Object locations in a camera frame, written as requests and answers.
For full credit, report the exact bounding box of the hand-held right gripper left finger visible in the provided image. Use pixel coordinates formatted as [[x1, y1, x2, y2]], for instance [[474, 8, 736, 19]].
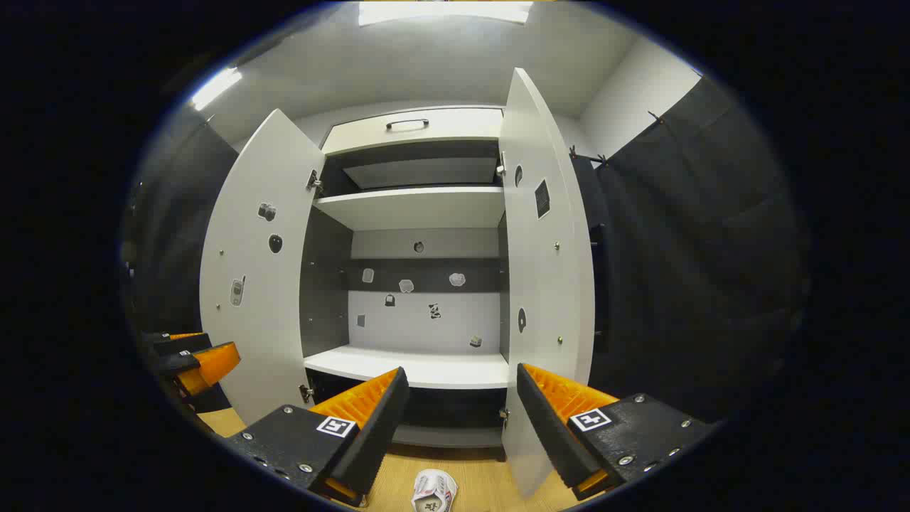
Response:
[[226, 367, 411, 507]]

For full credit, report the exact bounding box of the black backdrop cloth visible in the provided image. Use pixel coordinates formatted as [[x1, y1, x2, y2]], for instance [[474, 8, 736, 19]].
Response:
[[121, 75, 811, 427]]

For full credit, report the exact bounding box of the white shoe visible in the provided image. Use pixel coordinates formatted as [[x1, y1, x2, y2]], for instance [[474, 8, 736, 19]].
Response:
[[412, 469, 459, 512]]

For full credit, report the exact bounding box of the small ceiling light panel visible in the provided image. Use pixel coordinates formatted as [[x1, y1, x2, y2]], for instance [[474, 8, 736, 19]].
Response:
[[191, 68, 242, 111]]

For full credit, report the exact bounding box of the white cabinet door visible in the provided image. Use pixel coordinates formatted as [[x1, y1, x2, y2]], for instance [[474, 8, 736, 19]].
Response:
[[199, 108, 328, 425], [498, 68, 596, 498]]

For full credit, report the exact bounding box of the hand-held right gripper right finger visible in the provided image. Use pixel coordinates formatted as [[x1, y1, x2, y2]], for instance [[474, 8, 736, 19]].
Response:
[[517, 363, 715, 501]]

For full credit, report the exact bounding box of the large ceiling light panel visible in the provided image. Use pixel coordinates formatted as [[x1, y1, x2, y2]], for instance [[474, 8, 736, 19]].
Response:
[[358, 0, 534, 27]]

